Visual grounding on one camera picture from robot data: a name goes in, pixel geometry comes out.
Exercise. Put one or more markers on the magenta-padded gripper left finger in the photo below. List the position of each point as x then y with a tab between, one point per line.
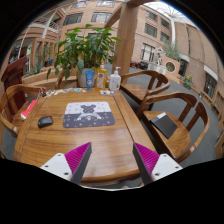
60	165

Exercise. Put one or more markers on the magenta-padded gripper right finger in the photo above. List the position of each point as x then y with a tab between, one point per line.
163	166

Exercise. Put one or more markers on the black computer mouse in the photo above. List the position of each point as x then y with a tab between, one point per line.
45	122

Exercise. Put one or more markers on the grey and white printed mouse pad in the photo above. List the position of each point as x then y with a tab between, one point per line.
88	115

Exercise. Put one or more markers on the wooden armchair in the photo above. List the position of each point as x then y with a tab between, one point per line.
60	80
20	87
138	91
173	141

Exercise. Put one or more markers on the black notebook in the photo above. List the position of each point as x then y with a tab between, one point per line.
165	125

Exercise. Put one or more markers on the red and white packet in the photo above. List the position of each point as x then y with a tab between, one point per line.
29	109

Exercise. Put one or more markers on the key bunch with black fob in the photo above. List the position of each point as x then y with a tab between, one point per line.
42	93

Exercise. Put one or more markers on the blue picture sticker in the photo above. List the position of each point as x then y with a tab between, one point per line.
78	89

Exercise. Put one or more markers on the yellow flowering potted plant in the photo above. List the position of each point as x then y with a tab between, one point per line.
188	81

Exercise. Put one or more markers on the blue tube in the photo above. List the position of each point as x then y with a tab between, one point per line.
89	80

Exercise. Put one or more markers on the yellow bottle with orange cap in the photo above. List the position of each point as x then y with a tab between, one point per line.
101	78

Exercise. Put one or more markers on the white pump bottle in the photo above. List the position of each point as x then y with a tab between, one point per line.
115	82

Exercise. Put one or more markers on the dark red wooden lectern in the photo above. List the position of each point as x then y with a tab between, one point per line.
15	73

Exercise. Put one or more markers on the green plant in white pot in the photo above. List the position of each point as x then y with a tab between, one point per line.
83	50

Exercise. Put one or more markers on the white statue on pedestal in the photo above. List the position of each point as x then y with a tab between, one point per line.
160	63

